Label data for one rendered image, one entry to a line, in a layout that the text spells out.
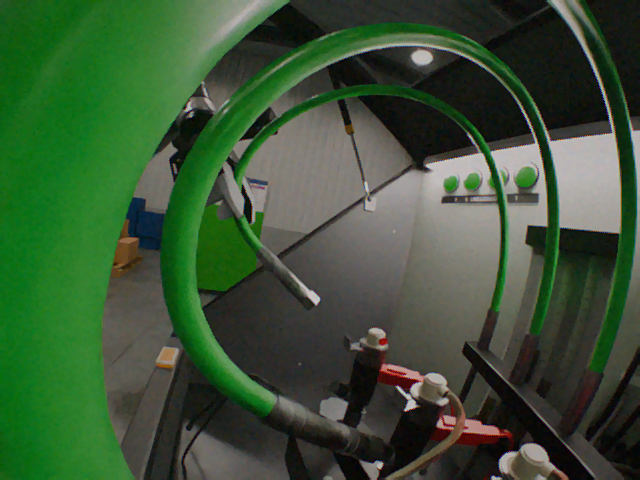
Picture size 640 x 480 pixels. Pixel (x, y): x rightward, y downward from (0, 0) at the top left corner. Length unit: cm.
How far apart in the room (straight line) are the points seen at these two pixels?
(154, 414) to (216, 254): 321
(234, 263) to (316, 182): 406
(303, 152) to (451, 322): 668
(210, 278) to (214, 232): 66
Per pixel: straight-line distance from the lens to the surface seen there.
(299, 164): 687
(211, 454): 49
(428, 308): 57
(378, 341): 23
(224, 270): 355
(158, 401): 41
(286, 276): 29
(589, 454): 27
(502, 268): 37
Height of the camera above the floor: 123
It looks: 3 degrees down
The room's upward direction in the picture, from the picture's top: 10 degrees clockwise
